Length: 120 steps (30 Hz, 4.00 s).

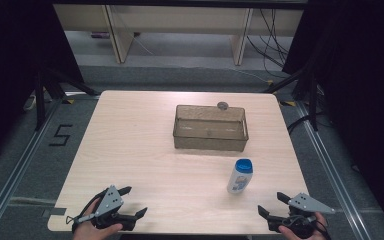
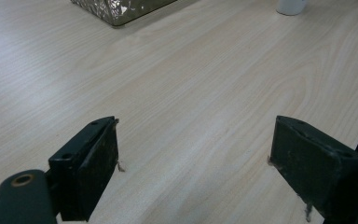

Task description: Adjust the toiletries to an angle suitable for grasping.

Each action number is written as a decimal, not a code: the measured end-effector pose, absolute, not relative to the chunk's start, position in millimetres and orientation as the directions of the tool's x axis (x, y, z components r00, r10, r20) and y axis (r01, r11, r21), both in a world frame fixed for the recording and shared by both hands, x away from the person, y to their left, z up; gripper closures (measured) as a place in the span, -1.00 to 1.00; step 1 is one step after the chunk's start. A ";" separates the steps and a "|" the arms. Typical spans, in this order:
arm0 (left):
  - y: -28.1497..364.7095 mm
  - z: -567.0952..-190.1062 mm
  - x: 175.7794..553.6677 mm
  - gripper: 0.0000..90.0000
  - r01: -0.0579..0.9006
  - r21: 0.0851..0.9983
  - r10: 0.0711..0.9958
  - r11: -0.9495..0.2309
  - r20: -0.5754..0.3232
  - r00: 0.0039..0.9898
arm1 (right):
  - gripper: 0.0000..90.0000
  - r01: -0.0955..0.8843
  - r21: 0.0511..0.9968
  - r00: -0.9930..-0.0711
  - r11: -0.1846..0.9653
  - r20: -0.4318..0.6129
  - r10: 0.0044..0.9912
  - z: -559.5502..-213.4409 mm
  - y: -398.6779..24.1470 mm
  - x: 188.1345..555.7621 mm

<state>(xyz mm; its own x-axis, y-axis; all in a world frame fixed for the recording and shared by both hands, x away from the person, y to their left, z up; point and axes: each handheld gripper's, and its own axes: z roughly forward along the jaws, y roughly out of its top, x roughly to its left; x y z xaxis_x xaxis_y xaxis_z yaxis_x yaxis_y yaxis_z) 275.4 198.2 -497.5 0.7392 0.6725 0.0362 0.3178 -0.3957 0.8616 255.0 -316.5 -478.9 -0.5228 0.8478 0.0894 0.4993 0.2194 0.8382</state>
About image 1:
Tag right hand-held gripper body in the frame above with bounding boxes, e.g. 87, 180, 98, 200
266, 192, 336, 240

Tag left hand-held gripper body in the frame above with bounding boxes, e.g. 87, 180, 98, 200
91, 185, 138, 232

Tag white bottle with blue cap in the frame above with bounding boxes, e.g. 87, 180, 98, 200
226, 158, 254, 195

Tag clear brown plastic box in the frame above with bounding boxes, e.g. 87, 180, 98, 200
172, 104, 250, 153

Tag person's right hand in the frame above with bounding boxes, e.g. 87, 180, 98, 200
278, 211, 330, 240

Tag person's left hand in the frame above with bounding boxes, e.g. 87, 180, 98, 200
72, 198, 124, 240

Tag black metal stand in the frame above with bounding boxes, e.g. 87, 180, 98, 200
263, 64, 320, 133
33, 65, 99, 132

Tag black curtain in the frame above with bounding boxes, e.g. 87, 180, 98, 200
281, 0, 384, 231
0, 0, 84, 168

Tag beige wooden desk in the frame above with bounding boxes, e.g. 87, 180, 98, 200
52, 3, 305, 67

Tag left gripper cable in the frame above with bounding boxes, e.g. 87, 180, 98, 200
65, 213, 97, 226

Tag aluminium floor rail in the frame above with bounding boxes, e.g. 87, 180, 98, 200
294, 99, 373, 240
0, 99, 66, 236

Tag white floor cable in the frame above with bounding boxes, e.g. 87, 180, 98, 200
227, 67, 273, 85

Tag black cables on floor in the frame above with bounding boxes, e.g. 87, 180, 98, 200
245, 8, 292, 79

